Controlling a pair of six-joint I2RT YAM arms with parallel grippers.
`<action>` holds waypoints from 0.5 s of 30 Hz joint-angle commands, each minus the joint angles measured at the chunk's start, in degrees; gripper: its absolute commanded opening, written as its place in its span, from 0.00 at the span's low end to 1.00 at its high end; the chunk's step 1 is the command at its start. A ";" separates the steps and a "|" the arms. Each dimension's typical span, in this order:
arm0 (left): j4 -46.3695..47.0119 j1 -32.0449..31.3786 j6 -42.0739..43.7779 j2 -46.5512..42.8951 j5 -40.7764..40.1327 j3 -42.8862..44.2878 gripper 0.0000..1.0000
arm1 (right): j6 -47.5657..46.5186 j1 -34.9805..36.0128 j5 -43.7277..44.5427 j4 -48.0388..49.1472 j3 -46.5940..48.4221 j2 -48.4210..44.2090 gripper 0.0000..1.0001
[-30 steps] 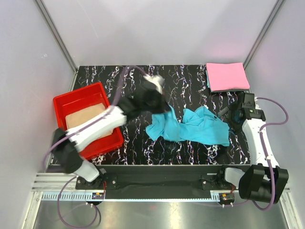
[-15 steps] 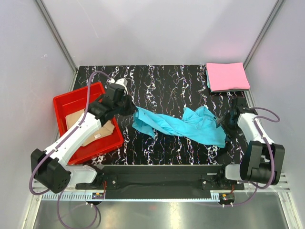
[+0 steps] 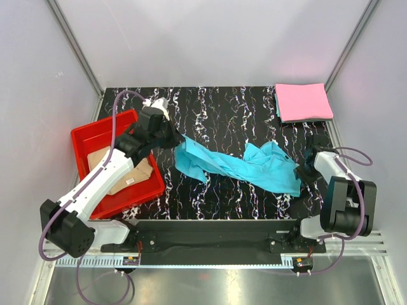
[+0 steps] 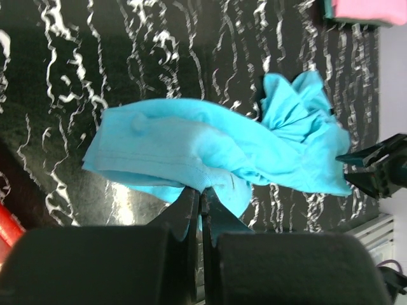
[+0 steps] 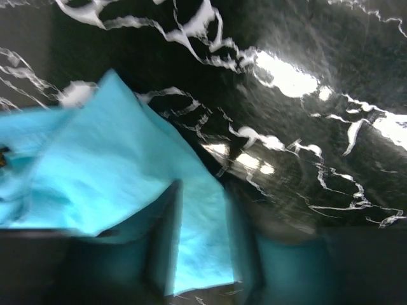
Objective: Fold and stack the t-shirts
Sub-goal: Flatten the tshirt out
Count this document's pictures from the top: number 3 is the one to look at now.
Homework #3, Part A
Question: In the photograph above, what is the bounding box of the teal folded t shirt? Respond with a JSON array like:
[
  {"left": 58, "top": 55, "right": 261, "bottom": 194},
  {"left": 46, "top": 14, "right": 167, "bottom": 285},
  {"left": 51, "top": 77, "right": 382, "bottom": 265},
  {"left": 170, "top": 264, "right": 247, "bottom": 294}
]
[{"left": 275, "top": 94, "right": 280, "bottom": 118}]

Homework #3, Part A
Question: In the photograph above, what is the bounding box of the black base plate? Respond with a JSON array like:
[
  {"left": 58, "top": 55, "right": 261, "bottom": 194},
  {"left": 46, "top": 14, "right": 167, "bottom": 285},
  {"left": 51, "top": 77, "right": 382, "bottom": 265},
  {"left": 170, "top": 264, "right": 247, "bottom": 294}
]
[{"left": 100, "top": 220, "right": 326, "bottom": 268}]

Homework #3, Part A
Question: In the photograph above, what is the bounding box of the pink folded t shirt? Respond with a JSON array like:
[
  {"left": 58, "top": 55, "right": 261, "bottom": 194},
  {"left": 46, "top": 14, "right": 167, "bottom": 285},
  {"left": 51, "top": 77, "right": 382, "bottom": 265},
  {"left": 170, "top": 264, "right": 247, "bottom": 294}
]
[{"left": 275, "top": 83, "right": 333, "bottom": 120}]

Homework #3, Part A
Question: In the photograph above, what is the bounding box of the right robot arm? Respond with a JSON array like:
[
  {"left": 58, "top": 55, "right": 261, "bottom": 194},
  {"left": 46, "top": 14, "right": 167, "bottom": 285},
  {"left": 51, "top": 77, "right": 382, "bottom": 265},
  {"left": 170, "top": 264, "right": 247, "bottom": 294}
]
[{"left": 288, "top": 135, "right": 377, "bottom": 252}]

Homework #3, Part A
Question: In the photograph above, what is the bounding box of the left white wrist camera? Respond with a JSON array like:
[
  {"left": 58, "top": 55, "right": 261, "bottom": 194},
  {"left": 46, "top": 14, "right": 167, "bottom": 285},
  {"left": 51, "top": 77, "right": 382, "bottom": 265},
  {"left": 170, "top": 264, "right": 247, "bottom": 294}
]
[{"left": 142, "top": 98, "right": 169, "bottom": 120}]

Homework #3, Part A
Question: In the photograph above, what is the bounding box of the beige folded t shirt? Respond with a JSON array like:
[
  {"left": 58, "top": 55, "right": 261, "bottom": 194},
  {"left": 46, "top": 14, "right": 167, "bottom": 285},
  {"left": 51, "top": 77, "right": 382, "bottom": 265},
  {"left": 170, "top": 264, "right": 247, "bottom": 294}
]
[{"left": 87, "top": 146, "right": 153, "bottom": 196}]

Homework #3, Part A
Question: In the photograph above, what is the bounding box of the red plastic bin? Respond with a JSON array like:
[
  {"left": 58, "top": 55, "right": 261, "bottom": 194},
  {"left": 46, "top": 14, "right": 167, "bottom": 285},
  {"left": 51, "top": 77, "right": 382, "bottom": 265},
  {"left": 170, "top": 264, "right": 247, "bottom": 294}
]
[{"left": 71, "top": 117, "right": 165, "bottom": 220}]

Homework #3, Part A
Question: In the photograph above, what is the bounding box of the aluminium rail frame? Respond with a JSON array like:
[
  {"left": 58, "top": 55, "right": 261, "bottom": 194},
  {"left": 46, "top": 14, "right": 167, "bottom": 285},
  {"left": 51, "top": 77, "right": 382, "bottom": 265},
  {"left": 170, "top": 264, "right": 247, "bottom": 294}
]
[{"left": 41, "top": 120, "right": 389, "bottom": 270}]

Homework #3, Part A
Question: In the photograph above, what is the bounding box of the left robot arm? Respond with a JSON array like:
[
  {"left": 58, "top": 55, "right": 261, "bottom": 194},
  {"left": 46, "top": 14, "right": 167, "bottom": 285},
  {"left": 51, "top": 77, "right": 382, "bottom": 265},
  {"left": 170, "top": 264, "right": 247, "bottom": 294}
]
[{"left": 38, "top": 98, "right": 184, "bottom": 261}]

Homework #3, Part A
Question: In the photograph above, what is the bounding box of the turquoise t shirt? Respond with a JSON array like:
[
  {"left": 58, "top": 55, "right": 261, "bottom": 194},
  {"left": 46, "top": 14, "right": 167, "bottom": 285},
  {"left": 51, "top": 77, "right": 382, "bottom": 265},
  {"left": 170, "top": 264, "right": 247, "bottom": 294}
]
[{"left": 174, "top": 137, "right": 301, "bottom": 197}]

